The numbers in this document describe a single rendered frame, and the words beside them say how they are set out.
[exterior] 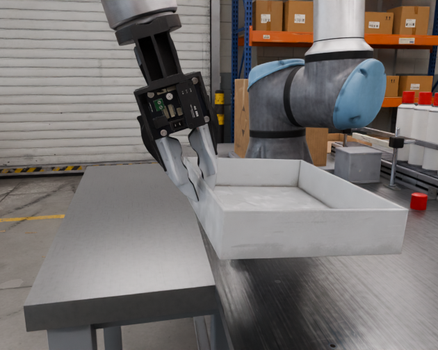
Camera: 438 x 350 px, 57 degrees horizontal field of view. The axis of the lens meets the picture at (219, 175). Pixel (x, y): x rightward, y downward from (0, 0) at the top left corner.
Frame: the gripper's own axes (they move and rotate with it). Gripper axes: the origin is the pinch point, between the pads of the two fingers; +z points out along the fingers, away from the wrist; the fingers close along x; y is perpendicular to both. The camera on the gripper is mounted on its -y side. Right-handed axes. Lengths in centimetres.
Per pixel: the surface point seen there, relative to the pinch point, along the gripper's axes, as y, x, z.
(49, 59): -442, -101, -64
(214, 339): -26.8, -6.2, 41.6
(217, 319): -26.7, -4.3, 37.1
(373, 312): 6.8, 16.0, 20.9
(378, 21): -403, 264, 2
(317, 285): -0.9, 11.8, 19.7
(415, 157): -52, 61, 27
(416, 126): -52, 64, 19
